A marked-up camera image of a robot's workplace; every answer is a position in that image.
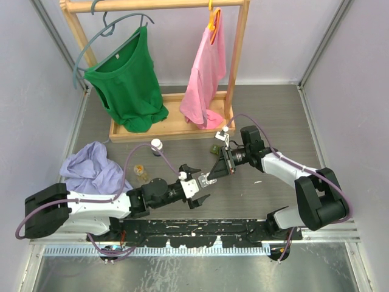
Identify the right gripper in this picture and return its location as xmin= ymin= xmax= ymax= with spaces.
xmin=207 ymin=146 xmax=250 ymax=181

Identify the clear pill box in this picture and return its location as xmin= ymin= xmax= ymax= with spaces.
xmin=198 ymin=173 xmax=217 ymax=188

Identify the white pill bottle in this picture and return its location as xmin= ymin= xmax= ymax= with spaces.
xmin=151 ymin=138 xmax=164 ymax=156

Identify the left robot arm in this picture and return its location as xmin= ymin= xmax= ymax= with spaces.
xmin=22 ymin=164 xmax=216 ymax=241

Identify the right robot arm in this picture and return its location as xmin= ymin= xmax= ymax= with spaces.
xmin=207 ymin=126 xmax=351 ymax=240

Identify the clear bottle with orange pills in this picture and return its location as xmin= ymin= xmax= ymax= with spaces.
xmin=133 ymin=165 xmax=150 ymax=184

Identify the green pill box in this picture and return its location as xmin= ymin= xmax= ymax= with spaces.
xmin=210 ymin=144 xmax=221 ymax=155

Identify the wooden clothes rack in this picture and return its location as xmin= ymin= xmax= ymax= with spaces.
xmin=59 ymin=1 xmax=250 ymax=143

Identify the pink t-shirt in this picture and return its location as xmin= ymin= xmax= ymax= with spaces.
xmin=179 ymin=10 xmax=226 ymax=130

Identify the lavender cloth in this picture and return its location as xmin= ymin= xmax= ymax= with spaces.
xmin=60 ymin=141 xmax=123 ymax=195

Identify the green t-shirt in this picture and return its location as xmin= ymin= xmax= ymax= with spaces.
xmin=84 ymin=26 xmax=169 ymax=133

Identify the orange-yellow plastic hanger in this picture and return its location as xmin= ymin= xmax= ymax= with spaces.
xmin=207 ymin=0 xmax=221 ymax=44

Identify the grey-blue plastic hanger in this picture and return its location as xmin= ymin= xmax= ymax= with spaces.
xmin=60 ymin=1 xmax=154 ymax=88

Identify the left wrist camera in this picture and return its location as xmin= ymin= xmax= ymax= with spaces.
xmin=178 ymin=176 xmax=200 ymax=199

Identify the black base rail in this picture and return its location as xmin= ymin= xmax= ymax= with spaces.
xmin=86 ymin=219 xmax=303 ymax=260

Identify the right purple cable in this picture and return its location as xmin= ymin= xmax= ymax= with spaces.
xmin=224 ymin=114 xmax=353 ymax=262

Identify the purple cable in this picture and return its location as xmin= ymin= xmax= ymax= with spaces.
xmin=224 ymin=114 xmax=353 ymax=262
xmin=15 ymin=143 xmax=180 ymax=262

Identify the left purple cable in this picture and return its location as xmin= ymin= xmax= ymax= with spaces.
xmin=15 ymin=143 xmax=180 ymax=262

